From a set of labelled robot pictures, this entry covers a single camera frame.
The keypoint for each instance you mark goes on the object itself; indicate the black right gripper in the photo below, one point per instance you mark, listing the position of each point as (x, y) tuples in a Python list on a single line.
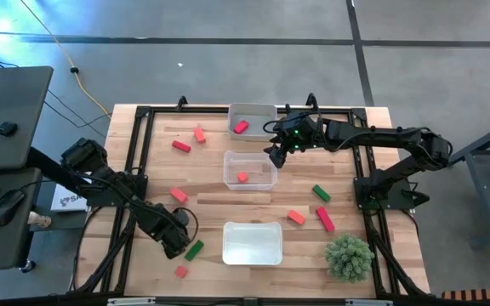
[(302, 138)]

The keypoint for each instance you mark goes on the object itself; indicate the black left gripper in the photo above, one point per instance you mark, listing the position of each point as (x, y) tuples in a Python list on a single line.
[(166, 225)]

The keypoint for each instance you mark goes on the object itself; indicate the green wooden block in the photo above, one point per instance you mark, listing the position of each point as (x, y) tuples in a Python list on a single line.
[(194, 250), (321, 193)]

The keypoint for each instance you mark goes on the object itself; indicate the small orange wooden cube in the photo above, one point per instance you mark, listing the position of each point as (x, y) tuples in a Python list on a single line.
[(181, 271), (243, 177)]

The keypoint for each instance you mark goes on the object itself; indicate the orange wooden block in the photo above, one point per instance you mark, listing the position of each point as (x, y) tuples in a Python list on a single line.
[(296, 217), (179, 195), (199, 135)]

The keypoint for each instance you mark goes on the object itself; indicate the long red wooden block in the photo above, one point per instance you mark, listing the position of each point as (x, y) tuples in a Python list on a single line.
[(325, 219)]

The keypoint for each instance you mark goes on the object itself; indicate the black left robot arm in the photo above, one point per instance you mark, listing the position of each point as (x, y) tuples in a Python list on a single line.
[(87, 157)]

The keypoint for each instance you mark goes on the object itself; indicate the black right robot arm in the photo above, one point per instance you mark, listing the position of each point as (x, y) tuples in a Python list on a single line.
[(377, 136)]

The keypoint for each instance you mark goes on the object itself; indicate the clear plastic bin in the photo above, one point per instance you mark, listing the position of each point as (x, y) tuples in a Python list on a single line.
[(255, 163)]

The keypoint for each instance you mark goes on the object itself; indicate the light grey plastic bin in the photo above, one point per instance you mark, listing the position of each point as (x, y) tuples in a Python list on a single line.
[(253, 112)]

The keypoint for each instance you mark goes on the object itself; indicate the white plastic bin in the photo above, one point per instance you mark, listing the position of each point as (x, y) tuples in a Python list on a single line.
[(251, 244)]

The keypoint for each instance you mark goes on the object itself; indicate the white printed paper sign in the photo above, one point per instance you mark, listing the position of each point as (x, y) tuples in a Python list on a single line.
[(68, 200)]

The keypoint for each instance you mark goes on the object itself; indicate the small green artificial plant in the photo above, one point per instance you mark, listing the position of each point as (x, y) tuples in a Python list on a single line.
[(349, 257)]

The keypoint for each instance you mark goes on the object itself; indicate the small beige figurine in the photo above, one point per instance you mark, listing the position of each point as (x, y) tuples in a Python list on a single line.
[(38, 219)]

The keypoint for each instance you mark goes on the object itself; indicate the black caster wheel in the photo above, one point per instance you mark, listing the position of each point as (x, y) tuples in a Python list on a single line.
[(28, 267)]

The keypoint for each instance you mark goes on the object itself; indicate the black diagonal bar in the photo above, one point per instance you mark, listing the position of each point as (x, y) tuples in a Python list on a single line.
[(45, 163)]

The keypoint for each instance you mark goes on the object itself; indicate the black computer mouse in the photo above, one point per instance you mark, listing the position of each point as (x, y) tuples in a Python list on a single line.
[(9, 204)]

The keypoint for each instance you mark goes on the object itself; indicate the dark grey desk top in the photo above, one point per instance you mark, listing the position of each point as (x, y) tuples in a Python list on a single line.
[(2, 246), (15, 98)]

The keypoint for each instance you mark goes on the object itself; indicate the small black device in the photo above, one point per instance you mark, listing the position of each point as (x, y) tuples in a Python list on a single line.
[(7, 128)]

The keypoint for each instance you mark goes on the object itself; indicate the black orange striped strip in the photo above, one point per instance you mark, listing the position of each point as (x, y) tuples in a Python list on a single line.
[(479, 293)]

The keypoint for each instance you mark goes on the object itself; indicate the silver metal bracket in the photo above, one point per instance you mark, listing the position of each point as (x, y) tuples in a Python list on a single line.
[(130, 302), (368, 302)]

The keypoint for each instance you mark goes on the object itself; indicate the black aluminium table frame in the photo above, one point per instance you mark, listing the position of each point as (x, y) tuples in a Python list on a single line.
[(185, 109)]

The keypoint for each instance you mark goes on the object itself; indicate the grey metal desk frame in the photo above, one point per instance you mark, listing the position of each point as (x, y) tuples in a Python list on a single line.
[(478, 200)]

